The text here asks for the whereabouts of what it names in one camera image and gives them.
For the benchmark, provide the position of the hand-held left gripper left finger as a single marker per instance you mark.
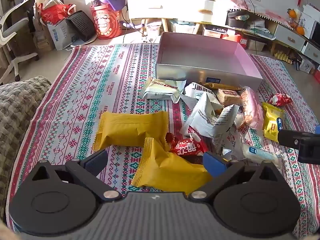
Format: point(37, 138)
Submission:
point(96, 161)

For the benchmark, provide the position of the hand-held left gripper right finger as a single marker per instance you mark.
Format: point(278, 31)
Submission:
point(213, 165)

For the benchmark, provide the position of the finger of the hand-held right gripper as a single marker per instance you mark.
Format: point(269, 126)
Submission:
point(288, 137)
point(318, 129)

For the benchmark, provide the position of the small yellow packet blue label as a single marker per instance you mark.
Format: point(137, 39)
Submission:
point(271, 125)

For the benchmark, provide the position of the red packet with white print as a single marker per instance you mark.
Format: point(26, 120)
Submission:
point(187, 148)

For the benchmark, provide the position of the white tube packet blue label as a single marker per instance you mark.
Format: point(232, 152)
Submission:
point(260, 153)

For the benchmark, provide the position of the small red snack packet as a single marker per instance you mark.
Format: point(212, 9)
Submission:
point(281, 99)

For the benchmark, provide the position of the yellow snack packet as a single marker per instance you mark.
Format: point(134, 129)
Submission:
point(170, 173)
point(125, 130)

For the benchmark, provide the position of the pink clear snack packet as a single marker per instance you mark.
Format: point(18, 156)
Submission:
point(251, 110)

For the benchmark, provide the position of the white newspaper-print snack packet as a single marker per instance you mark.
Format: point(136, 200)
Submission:
point(225, 121)
point(202, 115)

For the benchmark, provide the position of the long gold snack packet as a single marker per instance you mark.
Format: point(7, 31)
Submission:
point(222, 86)

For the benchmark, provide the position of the pale green biscuit packet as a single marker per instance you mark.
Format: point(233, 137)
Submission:
point(160, 90)

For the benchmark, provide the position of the pink cardboard box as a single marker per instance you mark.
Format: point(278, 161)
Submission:
point(180, 73)

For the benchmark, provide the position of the person's left forearm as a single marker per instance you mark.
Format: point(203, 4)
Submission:
point(5, 232)

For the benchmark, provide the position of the patterned woven mat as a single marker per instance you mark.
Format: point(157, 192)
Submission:
point(75, 100)

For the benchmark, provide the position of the small white carton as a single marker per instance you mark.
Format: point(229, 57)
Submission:
point(305, 65)

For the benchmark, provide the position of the clear brown wafer packet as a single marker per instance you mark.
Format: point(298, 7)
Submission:
point(228, 96)

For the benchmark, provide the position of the white packet large black print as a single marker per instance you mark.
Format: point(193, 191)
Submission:
point(197, 91)

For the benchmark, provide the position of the row of small yellow items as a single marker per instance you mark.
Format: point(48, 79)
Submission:
point(283, 57)

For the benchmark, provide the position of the grey-green knitted blanket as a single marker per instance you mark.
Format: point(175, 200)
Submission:
point(17, 110)

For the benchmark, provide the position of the low white drawer cabinet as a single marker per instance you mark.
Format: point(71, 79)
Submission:
point(287, 36)

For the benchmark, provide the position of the orange fruit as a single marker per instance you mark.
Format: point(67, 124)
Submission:
point(291, 13)
point(300, 30)

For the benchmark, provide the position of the white microwave oven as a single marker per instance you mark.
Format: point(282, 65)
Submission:
point(310, 22)

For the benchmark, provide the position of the red box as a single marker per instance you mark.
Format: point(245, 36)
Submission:
point(236, 40)

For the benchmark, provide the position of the black round tin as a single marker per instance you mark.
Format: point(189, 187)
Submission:
point(237, 21)

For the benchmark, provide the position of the white carton blue print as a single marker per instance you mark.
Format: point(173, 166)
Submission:
point(61, 36)

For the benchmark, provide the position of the black grille heater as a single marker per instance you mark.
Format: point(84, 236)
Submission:
point(81, 25)

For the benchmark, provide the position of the red cylinder bucket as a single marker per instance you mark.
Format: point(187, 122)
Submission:
point(106, 23)

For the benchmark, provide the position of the pink floral cloth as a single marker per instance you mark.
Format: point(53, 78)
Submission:
point(250, 5)

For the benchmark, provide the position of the clear storage bin blue lid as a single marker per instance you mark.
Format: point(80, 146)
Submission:
point(183, 27)

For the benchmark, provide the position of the purple curved bar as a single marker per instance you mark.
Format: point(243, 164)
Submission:
point(133, 25)

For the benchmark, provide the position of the wooden cabinet white drawer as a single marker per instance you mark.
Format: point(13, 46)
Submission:
point(205, 11)
point(152, 6)

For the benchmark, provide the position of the red paper bag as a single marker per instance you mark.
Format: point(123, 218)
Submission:
point(53, 13)

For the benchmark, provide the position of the white office chair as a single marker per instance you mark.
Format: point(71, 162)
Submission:
point(15, 27)

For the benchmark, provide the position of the clear plastic bag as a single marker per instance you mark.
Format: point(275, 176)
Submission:
point(53, 1)

